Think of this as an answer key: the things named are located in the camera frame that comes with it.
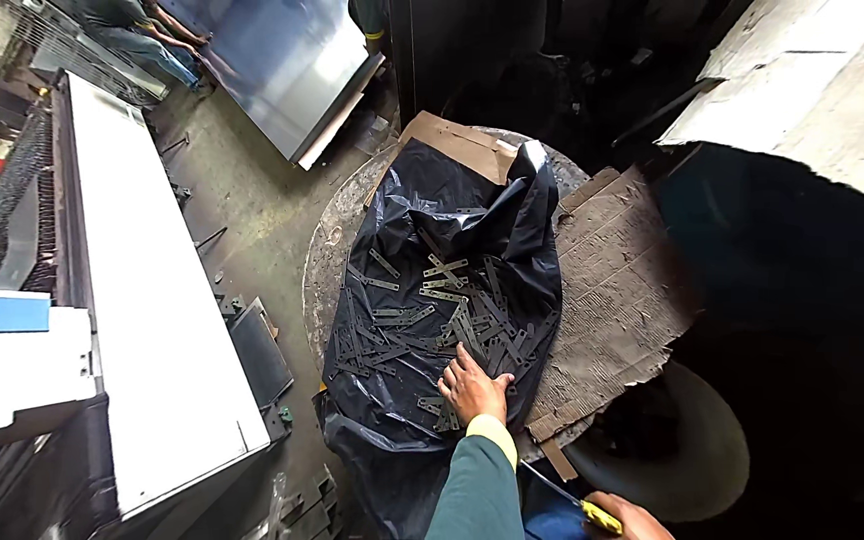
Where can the person's left fingers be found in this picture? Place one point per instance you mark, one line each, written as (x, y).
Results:
(447, 376)

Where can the dark metal cabinet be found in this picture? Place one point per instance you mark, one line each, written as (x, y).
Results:
(469, 60)

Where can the person's left thumb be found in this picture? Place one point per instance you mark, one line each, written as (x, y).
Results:
(505, 381)

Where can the person's right hand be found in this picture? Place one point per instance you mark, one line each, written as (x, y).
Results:
(631, 517)

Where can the narrow brown cardboard strip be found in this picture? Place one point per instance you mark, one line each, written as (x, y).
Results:
(558, 460)

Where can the blue and white panel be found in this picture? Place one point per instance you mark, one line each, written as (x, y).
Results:
(1, 311)

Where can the clear plastic wrap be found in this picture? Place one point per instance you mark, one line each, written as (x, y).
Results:
(277, 499)

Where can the person's left forearm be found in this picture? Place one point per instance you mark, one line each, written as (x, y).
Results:
(478, 487)

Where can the pile of metal hinge strips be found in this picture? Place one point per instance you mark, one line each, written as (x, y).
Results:
(465, 330)

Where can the black plastic bag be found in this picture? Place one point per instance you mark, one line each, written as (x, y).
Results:
(402, 409)

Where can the large shiny metal sheet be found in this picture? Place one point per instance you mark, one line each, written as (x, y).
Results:
(282, 67)

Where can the person's right fingers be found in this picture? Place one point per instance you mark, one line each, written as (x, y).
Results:
(606, 502)

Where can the corrugated brown cardboard sheet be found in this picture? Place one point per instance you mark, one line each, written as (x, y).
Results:
(604, 292)

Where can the person's left index finger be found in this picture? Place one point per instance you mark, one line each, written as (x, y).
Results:
(464, 355)

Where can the brown cardboard piece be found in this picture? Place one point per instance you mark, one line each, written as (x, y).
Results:
(462, 146)

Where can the person's left hand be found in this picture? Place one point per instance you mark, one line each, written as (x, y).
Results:
(475, 394)

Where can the person's legs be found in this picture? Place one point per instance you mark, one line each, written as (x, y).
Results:
(548, 516)

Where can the grey rectangular metal panel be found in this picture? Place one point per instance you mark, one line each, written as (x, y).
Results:
(261, 356)

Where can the large pale cardboard sheet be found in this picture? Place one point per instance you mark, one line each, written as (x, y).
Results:
(814, 82)

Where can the large white machine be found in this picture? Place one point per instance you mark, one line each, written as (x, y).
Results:
(154, 322)

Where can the round worn table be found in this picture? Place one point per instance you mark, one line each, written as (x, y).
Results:
(321, 270)

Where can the pile of metal scraps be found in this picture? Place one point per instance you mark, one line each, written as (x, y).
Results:
(312, 519)

